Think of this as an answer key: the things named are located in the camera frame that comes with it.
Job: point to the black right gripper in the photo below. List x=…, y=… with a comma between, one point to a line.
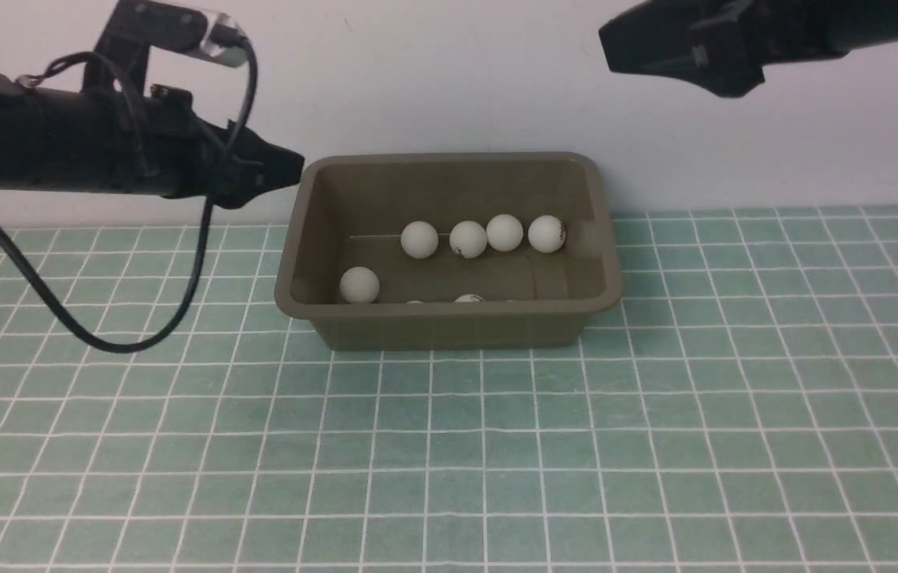
x=720, y=46

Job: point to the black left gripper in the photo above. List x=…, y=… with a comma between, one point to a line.
x=89, y=143

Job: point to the white printed ball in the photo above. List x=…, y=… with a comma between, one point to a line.
x=469, y=298
x=468, y=239

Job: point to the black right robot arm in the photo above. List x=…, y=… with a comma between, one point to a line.
x=852, y=25

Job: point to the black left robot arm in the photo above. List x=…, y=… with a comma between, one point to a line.
x=15, y=117

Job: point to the olive green plastic bin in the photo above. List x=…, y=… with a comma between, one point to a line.
x=350, y=211

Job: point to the green checkered tablecloth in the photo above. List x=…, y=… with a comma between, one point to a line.
x=736, y=412

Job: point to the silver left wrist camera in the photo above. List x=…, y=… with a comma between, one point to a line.
x=135, y=28

